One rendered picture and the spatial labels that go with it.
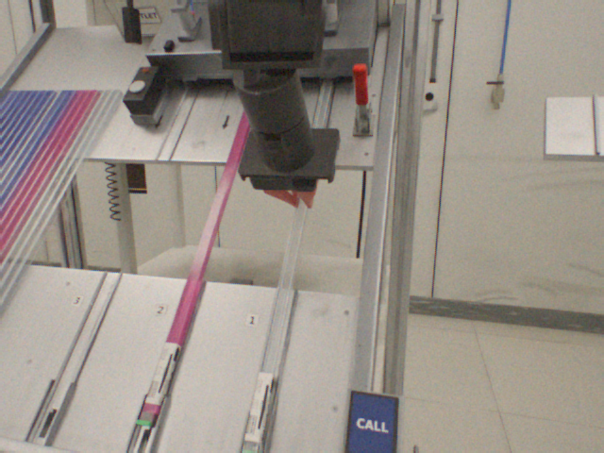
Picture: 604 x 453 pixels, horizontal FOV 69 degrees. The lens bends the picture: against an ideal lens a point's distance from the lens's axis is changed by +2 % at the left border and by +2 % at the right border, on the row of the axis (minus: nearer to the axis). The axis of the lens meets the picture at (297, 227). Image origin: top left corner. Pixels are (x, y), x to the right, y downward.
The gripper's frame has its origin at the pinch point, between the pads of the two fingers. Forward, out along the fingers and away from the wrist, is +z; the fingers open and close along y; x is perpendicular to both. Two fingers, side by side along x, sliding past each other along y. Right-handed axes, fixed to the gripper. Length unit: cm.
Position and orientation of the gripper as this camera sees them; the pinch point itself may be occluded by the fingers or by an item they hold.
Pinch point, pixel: (303, 200)
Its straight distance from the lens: 54.2
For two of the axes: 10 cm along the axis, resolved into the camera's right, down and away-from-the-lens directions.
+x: -1.7, 8.5, -5.0
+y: -9.7, -0.5, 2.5
